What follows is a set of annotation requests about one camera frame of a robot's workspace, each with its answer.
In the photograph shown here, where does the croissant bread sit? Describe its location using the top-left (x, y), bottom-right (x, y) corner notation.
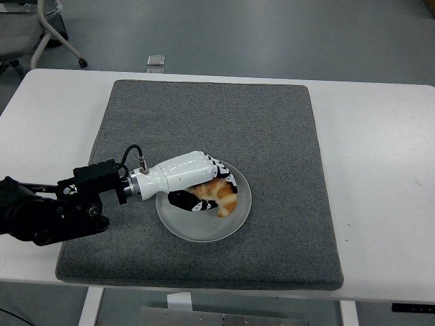
top-left (188, 179), bottom-right (238, 218)

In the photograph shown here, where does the black floor cable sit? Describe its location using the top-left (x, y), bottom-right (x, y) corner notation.
top-left (0, 307), bottom-right (23, 326)

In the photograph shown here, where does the white label under table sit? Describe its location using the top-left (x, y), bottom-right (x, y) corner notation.
top-left (166, 292), bottom-right (194, 310)

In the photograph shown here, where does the white table leg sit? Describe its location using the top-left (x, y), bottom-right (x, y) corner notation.
top-left (78, 287), bottom-right (105, 326)
top-left (339, 300), bottom-right (360, 326)

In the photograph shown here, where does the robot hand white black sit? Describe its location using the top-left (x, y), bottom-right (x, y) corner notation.
top-left (135, 150), bottom-right (239, 213)

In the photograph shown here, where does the grey felt mat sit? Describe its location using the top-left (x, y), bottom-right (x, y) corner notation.
top-left (55, 79), bottom-right (345, 291)

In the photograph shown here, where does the black table control panel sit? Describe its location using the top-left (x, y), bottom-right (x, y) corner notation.
top-left (391, 302), bottom-right (435, 313)

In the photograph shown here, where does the pale grey round plate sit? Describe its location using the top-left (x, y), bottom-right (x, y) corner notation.
top-left (155, 162), bottom-right (253, 243)

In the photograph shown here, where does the grey chair with white frame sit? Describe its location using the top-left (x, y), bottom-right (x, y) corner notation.
top-left (0, 0), bottom-right (88, 77)

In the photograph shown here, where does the grey metal plate with screws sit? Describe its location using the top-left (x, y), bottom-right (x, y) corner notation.
top-left (140, 306), bottom-right (310, 326)

